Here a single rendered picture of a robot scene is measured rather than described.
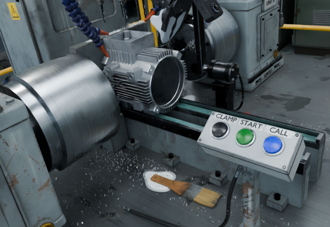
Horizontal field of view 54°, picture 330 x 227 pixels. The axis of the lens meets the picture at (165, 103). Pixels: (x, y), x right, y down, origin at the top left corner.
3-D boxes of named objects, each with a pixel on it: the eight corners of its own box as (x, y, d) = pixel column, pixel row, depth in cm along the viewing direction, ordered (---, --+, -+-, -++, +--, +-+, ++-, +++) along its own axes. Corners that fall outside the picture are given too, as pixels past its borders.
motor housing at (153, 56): (106, 109, 106) (94, 54, 98) (146, 87, 118) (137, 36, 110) (151, 125, 94) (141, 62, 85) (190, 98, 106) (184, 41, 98)
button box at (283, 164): (205, 153, 64) (195, 141, 60) (220, 122, 66) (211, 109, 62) (292, 184, 54) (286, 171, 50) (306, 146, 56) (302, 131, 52)
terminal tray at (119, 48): (106, 61, 102) (101, 39, 99) (130, 50, 109) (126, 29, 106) (133, 66, 95) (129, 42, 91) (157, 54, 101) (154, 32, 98)
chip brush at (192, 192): (147, 183, 89) (146, 181, 89) (157, 172, 93) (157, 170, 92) (213, 209, 78) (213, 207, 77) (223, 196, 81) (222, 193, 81)
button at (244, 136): (235, 145, 58) (232, 140, 56) (242, 130, 58) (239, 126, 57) (251, 150, 56) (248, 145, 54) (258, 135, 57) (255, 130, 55)
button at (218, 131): (211, 137, 61) (207, 133, 59) (218, 124, 62) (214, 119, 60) (225, 142, 59) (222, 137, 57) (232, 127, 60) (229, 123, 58)
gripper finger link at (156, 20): (151, 32, 83) (160, 0, 77) (167, 44, 82) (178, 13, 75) (142, 35, 81) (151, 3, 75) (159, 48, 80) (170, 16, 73)
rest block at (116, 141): (102, 148, 108) (94, 116, 103) (117, 138, 113) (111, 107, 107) (114, 153, 104) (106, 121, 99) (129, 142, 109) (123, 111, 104)
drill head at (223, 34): (147, 84, 122) (136, 17, 111) (206, 50, 149) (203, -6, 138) (202, 97, 107) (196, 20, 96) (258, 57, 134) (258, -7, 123)
